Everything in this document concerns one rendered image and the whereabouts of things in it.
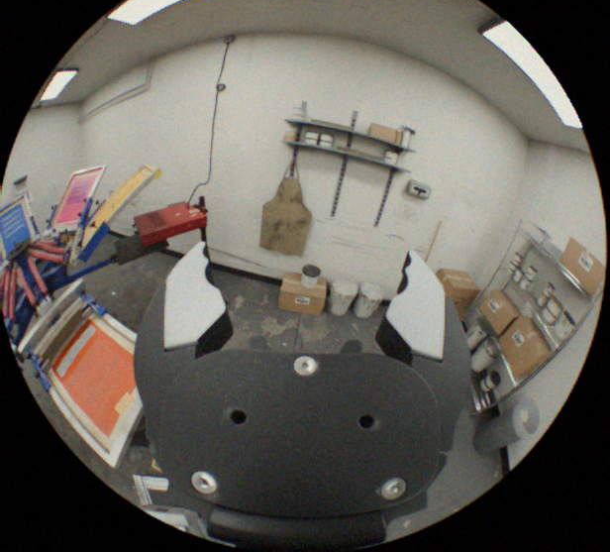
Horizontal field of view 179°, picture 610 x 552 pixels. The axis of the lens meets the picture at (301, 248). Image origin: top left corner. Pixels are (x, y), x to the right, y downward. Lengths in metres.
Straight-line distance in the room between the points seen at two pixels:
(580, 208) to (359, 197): 2.67
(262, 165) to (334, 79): 1.13
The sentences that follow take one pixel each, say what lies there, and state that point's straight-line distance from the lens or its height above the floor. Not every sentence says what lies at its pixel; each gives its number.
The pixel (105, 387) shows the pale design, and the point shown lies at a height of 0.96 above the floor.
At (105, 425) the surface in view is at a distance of 1.00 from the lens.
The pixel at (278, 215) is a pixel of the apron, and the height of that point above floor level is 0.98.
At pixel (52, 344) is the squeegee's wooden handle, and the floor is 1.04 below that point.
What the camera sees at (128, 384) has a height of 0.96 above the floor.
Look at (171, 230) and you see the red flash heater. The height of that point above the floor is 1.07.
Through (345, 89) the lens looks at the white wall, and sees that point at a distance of 2.04.
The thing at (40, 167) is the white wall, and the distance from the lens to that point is 5.24.
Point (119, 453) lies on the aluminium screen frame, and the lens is 0.91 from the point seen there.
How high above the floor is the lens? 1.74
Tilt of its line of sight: 30 degrees down
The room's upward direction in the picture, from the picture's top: 11 degrees clockwise
